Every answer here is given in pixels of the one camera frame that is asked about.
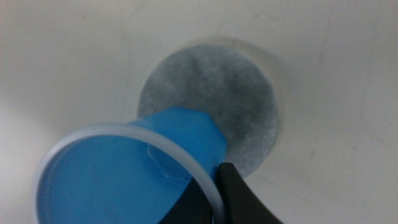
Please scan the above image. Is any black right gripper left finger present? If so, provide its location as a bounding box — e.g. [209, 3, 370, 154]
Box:
[159, 179, 215, 224]

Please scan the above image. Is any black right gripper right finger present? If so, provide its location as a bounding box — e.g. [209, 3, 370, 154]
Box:
[216, 162, 284, 224]

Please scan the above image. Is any blue plastic cup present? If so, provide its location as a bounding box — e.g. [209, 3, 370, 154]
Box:
[32, 106, 228, 224]

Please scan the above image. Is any round grey felt cup mat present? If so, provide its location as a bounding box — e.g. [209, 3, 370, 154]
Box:
[136, 43, 280, 179]

